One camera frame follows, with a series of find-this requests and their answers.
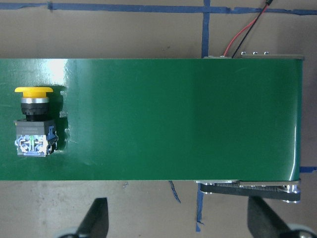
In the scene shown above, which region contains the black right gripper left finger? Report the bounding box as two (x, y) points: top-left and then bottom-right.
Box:
(75, 197), (109, 238)

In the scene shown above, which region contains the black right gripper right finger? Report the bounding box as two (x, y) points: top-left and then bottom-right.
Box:
(247, 196), (297, 238)

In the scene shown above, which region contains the yellow push button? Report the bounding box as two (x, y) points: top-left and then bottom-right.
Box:
(14, 87), (58, 157)

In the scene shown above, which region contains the green conveyor belt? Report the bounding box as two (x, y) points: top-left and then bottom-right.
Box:
(0, 51), (305, 204)

